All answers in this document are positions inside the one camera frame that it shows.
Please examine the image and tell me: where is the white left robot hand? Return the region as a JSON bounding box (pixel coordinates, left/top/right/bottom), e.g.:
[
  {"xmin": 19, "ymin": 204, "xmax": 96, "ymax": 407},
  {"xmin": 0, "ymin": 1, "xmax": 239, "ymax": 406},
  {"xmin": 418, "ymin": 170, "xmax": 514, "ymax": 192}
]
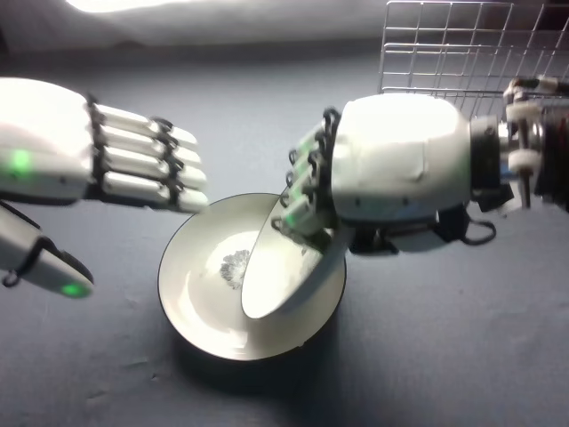
[{"xmin": 0, "ymin": 77, "xmax": 210, "ymax": 302}]

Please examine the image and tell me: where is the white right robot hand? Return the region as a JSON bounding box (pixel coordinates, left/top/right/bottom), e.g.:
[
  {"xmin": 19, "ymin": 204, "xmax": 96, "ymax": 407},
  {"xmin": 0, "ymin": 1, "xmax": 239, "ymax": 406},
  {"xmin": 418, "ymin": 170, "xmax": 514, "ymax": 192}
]
[{"xmin": 270, "ymin": 93, "xmax": 497, "ymax": 257}]

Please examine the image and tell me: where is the white plate with leaf print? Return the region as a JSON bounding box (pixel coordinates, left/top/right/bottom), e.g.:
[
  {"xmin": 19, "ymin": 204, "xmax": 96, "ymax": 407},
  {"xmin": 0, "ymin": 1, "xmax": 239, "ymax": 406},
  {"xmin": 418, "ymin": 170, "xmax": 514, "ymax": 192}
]
[
  {"xmin": 239, "ymin": 193, "xmax": 349, "ymax": 320},
  {"xmin": 157, "ymin": 191, "xmax": 349, "ymax": 377}
]

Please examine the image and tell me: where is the silver wire dish rack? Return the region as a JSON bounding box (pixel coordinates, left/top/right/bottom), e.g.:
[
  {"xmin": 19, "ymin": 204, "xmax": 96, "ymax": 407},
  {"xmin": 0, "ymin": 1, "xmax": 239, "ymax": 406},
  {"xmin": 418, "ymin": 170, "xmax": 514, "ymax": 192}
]
[{"xmin": 377, "ymin": 0, "xmax": 569, "ymax": 119}]

